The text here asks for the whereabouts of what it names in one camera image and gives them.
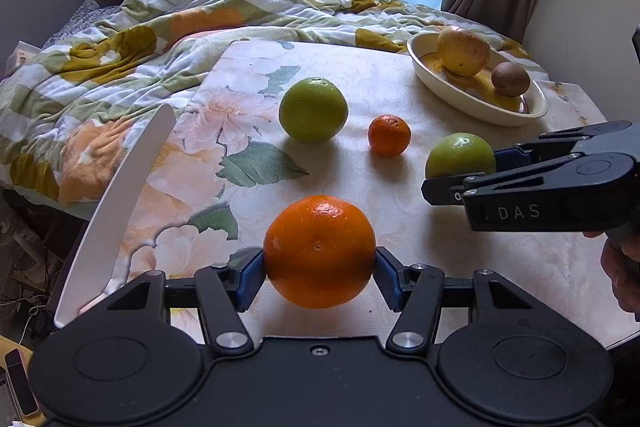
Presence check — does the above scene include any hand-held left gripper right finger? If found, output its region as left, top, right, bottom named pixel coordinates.
left=375, top=247, right=557, bottom=356

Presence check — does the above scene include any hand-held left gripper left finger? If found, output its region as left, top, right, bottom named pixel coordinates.
left=80, top=248, right=267, bottom=356

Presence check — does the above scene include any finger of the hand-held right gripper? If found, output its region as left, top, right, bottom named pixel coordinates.
left=494, top=120, right=634, bottom=171
left=422, top=155, right=582, bottom=208

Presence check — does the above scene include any small green citrus fruit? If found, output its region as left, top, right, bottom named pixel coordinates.
left=425, top=132, right=497, bottom=180

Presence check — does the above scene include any cream oval bowl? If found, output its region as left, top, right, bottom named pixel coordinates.
left=406, top=31, right=550, bottom=128

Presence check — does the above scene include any large deep orange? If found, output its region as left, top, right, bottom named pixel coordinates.
left=263, top=195, right=377, bottom=309

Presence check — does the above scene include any small tangerine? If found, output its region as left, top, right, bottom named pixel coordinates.
left=368, top=115, right=412, bottom=158

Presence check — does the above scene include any large green citrus fruit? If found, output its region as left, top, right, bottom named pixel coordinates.
left=278, top=77, right=349, bottom=144

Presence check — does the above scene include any person's right hand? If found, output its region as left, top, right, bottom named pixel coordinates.
left=600, top=239, right=640, bottom=323

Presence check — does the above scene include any floral tablecloth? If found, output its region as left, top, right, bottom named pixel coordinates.
left=107, top=39, right=640, bottom=350

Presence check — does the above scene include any brown kiwi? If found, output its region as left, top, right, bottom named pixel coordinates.
left=491, top=62, right=531, bottom=98

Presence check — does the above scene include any yellow-red apple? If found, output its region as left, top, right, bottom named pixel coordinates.
left=437, top=25, right=492, bottom=76

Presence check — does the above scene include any white curved chair back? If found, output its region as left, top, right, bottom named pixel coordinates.
left=53, top=103, right=177, bottom=329

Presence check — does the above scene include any black rectangular device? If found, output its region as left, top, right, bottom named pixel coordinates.
left=4, top=348, right=41, bottom=418

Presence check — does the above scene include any floral striped blanket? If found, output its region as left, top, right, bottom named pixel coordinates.
left=0, top=0, right=551, bottom=208

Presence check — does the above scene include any grey patterned pillow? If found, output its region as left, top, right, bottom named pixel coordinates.
left=42, top=0, right=126, bottom=50

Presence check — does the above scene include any small white box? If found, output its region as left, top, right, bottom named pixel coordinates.
left=12, top=41, right=42, bottom=68

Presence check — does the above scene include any tangle of cables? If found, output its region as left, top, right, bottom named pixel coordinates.
left=0, top=252, right=68, bottom=348

